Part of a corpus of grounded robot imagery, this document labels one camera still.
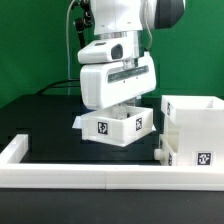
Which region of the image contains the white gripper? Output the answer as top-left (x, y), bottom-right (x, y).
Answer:
top-left (80, 52), bottom-right (156, 110)

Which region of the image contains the white drawer box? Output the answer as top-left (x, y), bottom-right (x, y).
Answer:
top-left (154, 134), bottom-right (177, 166)
top-left (81, 105), bottom-right (153, 147)

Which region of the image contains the white drawer cabinet frame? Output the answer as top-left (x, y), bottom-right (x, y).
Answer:
top-left (161, 95), bottom-right (224, 167)

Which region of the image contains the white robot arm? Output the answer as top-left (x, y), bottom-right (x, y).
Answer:
top-left (78, 0), bottom-right (185, 110)

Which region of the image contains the paper sheet with markers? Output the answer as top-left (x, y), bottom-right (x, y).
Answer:
top-left (71, 115), bottom-right (157, 132)

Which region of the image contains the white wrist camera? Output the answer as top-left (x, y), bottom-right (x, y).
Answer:
top-left (78, 39), bottom-right (132, 64)

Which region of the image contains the black cable on table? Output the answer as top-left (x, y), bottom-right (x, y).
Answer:
top-left (35, 78), bottom-right (81, 96)

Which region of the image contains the grey cable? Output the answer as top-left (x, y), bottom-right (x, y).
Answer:
top-left (65, 0), bottom-right (77, 97)

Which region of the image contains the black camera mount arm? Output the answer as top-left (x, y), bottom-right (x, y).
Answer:
top-left (74, 0), bottom-right (93, 48)

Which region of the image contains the white workspace border frame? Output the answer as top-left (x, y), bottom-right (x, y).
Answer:
top-left (0, 134), bottom-right (224, 191)

